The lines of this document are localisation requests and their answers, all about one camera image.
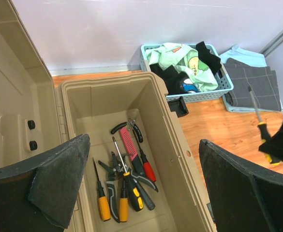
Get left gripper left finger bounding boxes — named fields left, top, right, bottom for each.
left=0, top=134, right=90, bottom=232

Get black handled claw hammer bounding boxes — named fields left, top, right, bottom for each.
left=134, top=180, right=155, bottom=211

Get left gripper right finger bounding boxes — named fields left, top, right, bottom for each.
left=199, top=139, right=283, bottom=232

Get green patterned cloth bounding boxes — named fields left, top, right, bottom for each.
left=145, top=43, right=218, bottom=92

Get grey checked folded cloth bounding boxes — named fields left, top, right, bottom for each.
left=223, top=58, right=283, bottom=113

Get orange handled screwdriver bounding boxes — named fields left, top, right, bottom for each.
left=119, top=179, right=128, bottom=222
left=93, top=159, right=111, bottom=221

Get light blue folded cloth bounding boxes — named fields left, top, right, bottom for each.
left=219, top=44, right=283, bottom=113

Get blue plastic basket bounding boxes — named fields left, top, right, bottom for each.
left=140, top=44, right=234, bottom=103

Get black yellow long screwdriver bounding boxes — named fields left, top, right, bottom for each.
left=248, top=86, right=280, bottom=165

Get red handled screwdriver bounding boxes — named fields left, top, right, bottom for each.
left=133, top=131, right=157, bottom=182

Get small black handled pliers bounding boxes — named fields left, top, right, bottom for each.
left=110, top=117, right=144, bottom=143

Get black cloth in basket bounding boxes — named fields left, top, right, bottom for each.
left=149, top=42, right=222, bottom=95

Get black grey handled pliers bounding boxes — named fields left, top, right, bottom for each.
left=98, top=151, right=158, bottom=223

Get tan plastic tool box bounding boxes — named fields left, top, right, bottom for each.
left=0, top=0, right=216, bottom=232

